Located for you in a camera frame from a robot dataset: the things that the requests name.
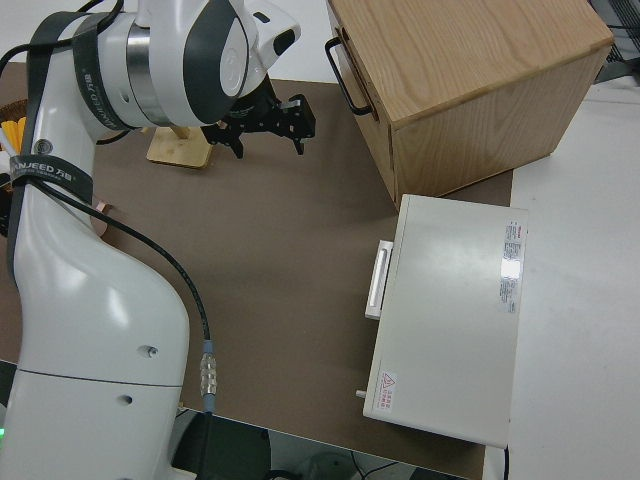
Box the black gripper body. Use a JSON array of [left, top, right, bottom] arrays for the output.
[[218, 82, 291, 136]]

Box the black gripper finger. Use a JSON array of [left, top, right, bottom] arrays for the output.
[[201, 126, 247, 161], [279, 94, 318, 157]]

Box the wooden mug tree stand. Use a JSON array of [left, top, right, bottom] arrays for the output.
[[145, 124, 211, 170]]

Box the brown table mat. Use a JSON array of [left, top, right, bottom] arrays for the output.
[[0, 59, 516, 480]]

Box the yellow corn cob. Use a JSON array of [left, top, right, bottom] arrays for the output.
[[0, 117, 27, 154]]

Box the brown wicker basket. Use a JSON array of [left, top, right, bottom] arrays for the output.
[[0, 98, 29, 121]]

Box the white toaster oven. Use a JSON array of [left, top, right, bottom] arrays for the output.
[[355, 193, 530, 449]]

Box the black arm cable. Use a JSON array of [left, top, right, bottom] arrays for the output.
[[22, 0, 221, 416]]

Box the wooden cabinet black handle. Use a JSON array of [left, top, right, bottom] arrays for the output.
[[324, 0, 615, 200]]

